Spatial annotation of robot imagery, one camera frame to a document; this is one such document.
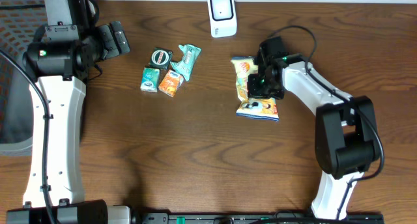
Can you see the orange small snack box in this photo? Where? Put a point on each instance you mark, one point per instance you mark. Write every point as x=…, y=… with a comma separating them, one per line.
x=171, y=83

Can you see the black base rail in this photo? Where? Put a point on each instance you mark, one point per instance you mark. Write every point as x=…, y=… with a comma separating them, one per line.
x=281, y=217

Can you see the white barcode scanner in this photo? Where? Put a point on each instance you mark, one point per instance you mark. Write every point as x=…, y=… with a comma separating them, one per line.
x=223, y=18

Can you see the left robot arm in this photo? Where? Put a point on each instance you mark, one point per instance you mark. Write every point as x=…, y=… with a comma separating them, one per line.
x=57, y=71

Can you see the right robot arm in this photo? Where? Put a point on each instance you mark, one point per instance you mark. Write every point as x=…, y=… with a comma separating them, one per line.
x=348, y=148

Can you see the dark green round-label packet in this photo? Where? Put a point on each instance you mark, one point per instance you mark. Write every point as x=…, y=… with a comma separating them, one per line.
x=160, y=58

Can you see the teal white small box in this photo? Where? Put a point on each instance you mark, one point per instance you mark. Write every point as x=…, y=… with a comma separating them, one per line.
x=149, y=82

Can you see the teal snack packet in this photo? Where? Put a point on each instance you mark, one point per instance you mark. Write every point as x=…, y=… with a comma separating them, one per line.
x=185, y=66

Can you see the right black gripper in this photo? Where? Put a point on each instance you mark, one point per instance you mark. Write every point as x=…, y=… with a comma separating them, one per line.
x=253, y=94

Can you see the dark grey plastic basket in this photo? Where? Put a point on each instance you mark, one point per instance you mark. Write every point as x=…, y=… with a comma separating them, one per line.
x=19, y=21

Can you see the yellow wet wipes pack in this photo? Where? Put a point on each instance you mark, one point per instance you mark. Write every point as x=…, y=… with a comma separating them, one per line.
x=265, y=109

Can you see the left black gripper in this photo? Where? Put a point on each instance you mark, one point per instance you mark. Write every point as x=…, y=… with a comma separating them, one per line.
x=106, y=34

